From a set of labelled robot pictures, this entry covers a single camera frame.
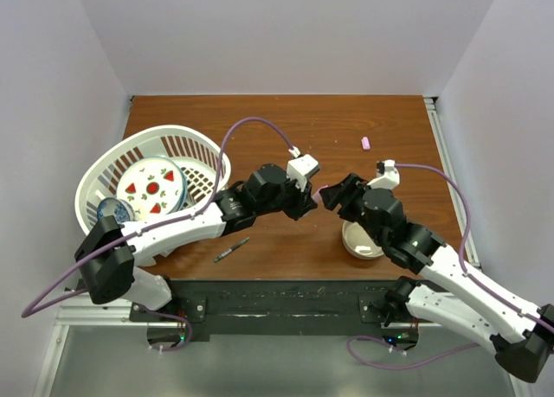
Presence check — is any pink highlighter cap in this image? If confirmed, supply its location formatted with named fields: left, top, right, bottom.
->
left=361, top=137, right=370, bottom=150

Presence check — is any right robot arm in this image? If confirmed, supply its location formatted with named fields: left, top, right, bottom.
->
left=320, top=174, right=553, bottom=383

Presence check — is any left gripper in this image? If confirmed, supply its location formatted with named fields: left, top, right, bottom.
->
left=255, top=172, right=316, bottom=221

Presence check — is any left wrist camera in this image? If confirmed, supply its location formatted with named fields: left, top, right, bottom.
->
left=287, top=154, right=319, bottom=192

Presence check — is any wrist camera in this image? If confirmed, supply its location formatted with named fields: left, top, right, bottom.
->
left=287, top=154, right=319, bottom=192
left=367, top=159, right=400, bottom=190

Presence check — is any pink highlighter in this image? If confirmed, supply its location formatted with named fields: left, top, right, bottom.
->
left=312, top=185, right=327, bottom=202

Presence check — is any beige bowl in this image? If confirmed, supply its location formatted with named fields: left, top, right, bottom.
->
left=341, top=221, right=383, bottom=260

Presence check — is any blue patterned bowl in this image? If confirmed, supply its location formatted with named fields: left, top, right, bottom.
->
left=96, top=197, right=135, bottom=224

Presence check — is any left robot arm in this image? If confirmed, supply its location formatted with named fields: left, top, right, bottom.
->
left=75, top=157, right=319, bottom=321

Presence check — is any white laundry basket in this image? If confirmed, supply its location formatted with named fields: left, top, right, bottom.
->
left=74, top=125, right=232, bottom=268

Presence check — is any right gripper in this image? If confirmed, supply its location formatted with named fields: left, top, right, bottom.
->
left=319, top=172, right=385, bottom=247

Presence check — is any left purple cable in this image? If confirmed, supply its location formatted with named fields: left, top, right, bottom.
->
left=20, top=116, right=300, bottom=318

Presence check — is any black mounting base plate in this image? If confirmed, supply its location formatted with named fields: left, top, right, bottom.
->
left=130, top=279, right=414, bottom=342

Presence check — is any green pen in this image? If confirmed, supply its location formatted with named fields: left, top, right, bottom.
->
left=213, top=237, right=250, bottom=263

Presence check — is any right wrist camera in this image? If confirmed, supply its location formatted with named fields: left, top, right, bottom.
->
left=367, top=159, right=400, bottom=190

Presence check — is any watermelon pattern plate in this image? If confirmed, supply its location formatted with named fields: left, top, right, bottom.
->
left=116, top=157, right=187, bottom=221

